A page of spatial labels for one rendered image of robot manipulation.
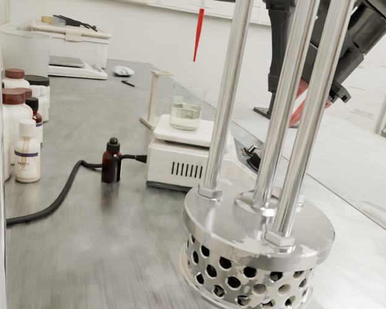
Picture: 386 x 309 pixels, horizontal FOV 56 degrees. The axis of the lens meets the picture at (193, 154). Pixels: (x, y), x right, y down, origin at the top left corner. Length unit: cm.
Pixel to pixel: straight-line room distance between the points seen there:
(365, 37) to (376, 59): 218
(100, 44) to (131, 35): 42
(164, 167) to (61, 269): 22
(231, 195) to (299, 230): 4
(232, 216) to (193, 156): 38
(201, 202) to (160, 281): 23
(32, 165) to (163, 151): 18
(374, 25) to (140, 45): 153
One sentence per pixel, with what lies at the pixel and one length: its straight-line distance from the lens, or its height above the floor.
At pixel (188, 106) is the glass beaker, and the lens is 54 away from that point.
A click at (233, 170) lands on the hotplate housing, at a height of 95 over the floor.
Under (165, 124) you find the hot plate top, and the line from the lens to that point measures 58.
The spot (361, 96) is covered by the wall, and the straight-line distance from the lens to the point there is 278.
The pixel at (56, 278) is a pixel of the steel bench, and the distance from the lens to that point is 39.
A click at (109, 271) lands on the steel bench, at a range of 40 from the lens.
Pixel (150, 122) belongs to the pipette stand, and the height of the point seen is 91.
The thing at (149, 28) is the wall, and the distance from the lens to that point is 201.
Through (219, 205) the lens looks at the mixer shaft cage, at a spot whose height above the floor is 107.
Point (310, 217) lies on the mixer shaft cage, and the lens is 18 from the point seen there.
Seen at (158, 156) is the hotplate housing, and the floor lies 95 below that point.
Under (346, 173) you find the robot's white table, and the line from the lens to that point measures 82.
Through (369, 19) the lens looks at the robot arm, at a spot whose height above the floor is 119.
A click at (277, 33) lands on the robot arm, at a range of 104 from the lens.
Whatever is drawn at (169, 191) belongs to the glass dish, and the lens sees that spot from 53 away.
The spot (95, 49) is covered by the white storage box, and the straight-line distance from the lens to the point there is 160.
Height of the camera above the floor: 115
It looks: 20 degrees down
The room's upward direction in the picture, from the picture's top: 9 degrees clockwise
